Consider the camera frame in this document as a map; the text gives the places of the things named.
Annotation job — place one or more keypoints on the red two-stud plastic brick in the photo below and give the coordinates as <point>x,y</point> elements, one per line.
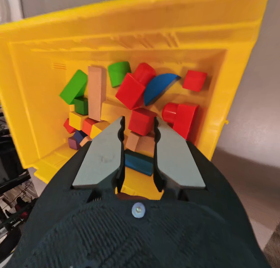
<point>183,119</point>

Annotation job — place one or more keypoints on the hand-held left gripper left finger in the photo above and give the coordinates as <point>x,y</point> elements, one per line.
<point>98,160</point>

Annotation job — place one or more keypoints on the pile of coloured wooden blocks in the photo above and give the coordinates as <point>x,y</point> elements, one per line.
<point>96,93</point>

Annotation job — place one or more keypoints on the small red wooden cube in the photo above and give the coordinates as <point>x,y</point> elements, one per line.
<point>69,126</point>

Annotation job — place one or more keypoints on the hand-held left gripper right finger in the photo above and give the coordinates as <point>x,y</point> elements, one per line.
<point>177,160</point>

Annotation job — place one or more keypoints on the yellow plastic bin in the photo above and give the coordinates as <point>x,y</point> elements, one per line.
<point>153,20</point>

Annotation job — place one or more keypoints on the blue half-round wooden piece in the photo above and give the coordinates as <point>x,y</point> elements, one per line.
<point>157,86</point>

